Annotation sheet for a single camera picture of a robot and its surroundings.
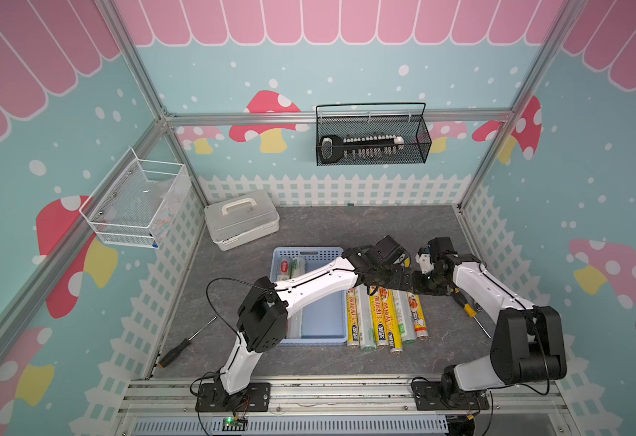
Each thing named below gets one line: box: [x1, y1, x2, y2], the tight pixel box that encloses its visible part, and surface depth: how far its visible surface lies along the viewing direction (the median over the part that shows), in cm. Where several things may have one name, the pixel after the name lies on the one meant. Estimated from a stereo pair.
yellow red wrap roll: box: [346, 287, 361, 348], surface depth 87 cm
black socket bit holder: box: [319, 134, 406, 164], surface depth 91 cm
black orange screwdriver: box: [158, 315, 219, 369], surface depth 82 cm
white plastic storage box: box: [203, 188, 280, 251], surface depth 105 cm
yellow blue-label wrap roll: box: [382, 287, 404, 355], surface depth 87 cm
